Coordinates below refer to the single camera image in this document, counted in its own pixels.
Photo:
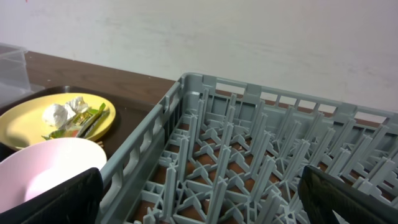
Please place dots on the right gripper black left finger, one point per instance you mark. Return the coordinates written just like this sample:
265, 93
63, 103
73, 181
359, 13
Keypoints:
77, 200

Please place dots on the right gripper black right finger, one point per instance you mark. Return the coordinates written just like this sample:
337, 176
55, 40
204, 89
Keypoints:
324, 196

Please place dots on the pink bowl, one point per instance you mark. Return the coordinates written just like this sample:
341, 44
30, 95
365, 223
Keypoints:
42, 166

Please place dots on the green snack wrapper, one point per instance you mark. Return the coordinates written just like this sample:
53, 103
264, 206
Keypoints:
81, 125

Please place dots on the white tissue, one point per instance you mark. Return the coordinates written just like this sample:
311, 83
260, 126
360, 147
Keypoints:
57, 115

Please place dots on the grey dishwasher rack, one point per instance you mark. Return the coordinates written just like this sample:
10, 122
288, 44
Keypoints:
214, 150

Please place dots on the yellow plate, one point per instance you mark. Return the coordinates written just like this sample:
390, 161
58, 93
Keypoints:
22, 125

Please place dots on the dark brown tray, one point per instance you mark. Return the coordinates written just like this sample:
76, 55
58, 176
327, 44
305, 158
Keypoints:
129, 113

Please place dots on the clear plastic bin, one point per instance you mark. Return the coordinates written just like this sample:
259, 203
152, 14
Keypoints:
15, 82

